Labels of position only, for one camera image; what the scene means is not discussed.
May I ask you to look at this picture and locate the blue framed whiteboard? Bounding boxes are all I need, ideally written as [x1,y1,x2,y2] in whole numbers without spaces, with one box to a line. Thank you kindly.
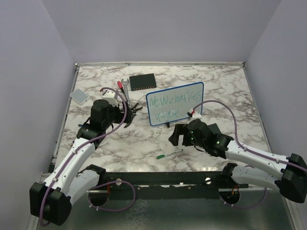
[146,82,204,127]

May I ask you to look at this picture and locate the green marker cap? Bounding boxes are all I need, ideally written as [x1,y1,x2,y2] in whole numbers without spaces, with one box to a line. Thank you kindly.
[156,154,165,160]

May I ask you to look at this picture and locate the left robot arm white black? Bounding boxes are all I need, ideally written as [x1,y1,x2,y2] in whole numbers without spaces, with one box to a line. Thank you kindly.
[29,99,130,226]

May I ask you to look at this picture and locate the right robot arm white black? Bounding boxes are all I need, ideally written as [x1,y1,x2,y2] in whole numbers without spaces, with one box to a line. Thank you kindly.
[168,119,307,203]

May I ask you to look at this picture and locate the black rectangular block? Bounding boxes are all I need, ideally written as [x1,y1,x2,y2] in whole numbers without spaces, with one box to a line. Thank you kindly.
[208,123,221,135]

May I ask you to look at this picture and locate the silver wrench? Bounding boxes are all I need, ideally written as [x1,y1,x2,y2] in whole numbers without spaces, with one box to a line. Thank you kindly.
[121,78,131,106]

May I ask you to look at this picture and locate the small white square device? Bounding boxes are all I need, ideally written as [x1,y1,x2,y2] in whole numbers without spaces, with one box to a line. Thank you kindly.
[70,89,89,104]

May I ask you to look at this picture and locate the black handled pliers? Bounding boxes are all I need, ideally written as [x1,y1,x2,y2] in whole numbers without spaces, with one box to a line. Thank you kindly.
[124,103,143,128]

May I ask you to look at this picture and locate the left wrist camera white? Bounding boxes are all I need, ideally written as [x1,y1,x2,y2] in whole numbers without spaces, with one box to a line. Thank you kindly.
[100,89,118,106]

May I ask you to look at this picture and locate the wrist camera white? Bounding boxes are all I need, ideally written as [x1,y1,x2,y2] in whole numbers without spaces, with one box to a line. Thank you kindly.
[187,109,202,121]
[100,89,118,106]

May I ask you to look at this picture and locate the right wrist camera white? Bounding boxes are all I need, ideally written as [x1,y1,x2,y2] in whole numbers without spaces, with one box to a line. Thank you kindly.
[187,109,202,121]

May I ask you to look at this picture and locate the black network switch box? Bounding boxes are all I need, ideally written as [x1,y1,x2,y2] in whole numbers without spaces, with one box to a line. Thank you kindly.
[129,73,156,91]

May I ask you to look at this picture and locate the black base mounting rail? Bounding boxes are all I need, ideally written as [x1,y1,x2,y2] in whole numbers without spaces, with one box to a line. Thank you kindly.
[98,171,237,200]

